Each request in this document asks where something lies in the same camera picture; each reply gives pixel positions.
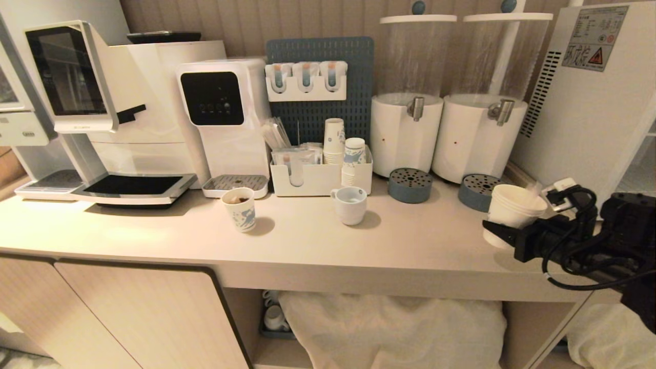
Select white water dispenser black panel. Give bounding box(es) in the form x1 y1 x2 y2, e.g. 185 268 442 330
176 58 273 199

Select white organizer box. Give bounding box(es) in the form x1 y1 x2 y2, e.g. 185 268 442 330
270 147 374 197

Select white appliance with warning label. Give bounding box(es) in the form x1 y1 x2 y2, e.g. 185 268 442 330
511 0 656 207

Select white cloth bag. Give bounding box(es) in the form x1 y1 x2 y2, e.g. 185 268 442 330
565 302 656 369
278 291 508 369

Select bundle of wrapped straws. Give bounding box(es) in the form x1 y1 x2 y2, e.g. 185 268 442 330
260 117 292 151

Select round blue drip tray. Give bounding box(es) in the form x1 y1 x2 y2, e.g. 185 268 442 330
457 174 506 213
387 168 434 204

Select white cups on blue tray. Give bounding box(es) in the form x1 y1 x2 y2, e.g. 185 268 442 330
259 289 297 340

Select blue pegboard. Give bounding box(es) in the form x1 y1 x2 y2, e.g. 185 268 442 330
265 36 375 150

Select beige cabinet door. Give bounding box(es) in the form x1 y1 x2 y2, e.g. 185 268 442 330
53 260 254 369
0 253 103 369

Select white three-slot sachet holder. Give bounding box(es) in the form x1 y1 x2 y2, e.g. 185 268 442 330
264 60 349 102

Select black cable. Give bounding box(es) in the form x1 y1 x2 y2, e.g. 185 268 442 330
541 187 656 292

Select white ceramic mug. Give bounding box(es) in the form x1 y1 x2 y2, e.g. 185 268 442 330
330 186 368 227

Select clear beverage dispenser white base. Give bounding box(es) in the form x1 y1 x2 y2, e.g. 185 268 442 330
370 0 458 179
432 0 555 185

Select blue-print paper cup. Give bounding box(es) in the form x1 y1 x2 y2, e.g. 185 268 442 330
221 187 257 234

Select stack of blue-print paper cups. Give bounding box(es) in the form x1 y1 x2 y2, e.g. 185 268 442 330
341 137 366 187

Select stack of white paper cups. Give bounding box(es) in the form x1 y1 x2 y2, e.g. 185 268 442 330
323 118 346 166

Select white coffee machine with screen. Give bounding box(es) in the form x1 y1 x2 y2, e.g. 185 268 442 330
23 20 228 208

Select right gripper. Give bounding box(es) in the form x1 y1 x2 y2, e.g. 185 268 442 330
482 216 598 273

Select plain white paper cup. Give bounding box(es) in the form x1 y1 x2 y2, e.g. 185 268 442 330
482 184 548 250

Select white machine with grey trim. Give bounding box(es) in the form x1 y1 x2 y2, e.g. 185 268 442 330
0 14 85 201

